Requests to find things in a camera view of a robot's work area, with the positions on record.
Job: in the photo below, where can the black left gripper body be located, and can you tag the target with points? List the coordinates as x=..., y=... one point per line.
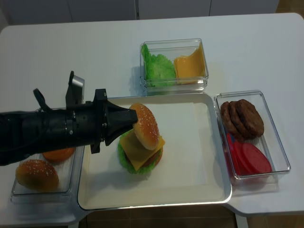
x=84, y=123

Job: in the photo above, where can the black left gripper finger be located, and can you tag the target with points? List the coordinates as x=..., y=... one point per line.
x=111, y=133
x=119, y=118

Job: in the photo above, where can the sesame bun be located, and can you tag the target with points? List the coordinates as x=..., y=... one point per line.
x=37, y=175
x=146, y=128

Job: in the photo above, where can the black covered left robot arm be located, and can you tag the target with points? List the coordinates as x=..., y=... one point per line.
x=23, y=134

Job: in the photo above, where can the yellow cheese slice on burger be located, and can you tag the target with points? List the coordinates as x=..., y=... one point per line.
x=135, y=152

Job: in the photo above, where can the green lettuce leaf on burger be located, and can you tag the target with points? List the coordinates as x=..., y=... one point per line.
x=123, y=156

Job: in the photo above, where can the green lettuce in container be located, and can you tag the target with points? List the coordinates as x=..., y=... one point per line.
x=159, y=70

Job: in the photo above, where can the clear plastic lettuce cheese container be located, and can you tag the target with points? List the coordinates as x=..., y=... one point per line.
x=173, y=49

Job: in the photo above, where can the flat cheese slices stack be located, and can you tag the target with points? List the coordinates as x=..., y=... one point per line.
x=181, y=65

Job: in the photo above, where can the leaning cheese slice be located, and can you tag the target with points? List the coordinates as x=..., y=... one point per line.
x=197, y=63

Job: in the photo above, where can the smooth orange bottom bun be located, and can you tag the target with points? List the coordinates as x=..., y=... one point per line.
x=58, y=156

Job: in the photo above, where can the white metal serving tray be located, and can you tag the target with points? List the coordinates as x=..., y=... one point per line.
x=218, y=190

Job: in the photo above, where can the clear plastic bun container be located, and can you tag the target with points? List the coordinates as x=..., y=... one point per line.
x=66, y=171

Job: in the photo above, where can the white paper tray liner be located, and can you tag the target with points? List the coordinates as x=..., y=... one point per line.
x=185, y=161

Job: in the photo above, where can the brown patty left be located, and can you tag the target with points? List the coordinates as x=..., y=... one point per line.
x=229, y=126

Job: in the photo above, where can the brown patty middle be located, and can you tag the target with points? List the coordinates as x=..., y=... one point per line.
x=236, y=121

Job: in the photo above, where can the red tomato slice back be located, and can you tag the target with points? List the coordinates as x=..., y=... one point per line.
x=233, y=153

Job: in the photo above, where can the red tomato slice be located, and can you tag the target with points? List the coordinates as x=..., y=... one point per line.
x=239, y=162
x=233, y=153
x=255, y=159

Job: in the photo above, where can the red tomato slice middle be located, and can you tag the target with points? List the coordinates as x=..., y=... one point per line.
x=239, y=162

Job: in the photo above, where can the brown patty front right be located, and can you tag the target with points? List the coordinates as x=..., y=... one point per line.
x=250, y=117

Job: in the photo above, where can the clear plastic patty tomato container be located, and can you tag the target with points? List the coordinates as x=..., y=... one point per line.
x=269, y=143

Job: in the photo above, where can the red tomato slice front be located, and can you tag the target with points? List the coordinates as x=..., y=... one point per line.
x=255, y=159

